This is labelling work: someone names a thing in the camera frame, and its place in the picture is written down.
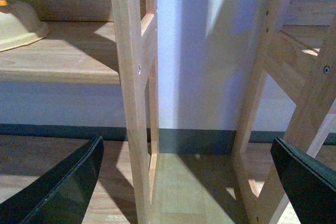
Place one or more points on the cream plush toy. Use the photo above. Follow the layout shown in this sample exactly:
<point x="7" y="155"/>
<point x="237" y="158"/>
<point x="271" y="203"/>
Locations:
<point x="20" y="25"/>

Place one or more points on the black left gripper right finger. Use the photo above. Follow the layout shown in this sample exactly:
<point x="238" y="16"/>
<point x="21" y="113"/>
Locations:
<point x="308" y="183"/>

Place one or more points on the light wooden shelf unit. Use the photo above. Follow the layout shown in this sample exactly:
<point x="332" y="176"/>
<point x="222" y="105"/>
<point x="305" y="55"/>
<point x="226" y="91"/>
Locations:
<point x="118" y="50"/>

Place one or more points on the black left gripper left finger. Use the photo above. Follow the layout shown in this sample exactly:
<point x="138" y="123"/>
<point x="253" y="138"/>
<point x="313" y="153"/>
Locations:
<point x="62" y="194"/>

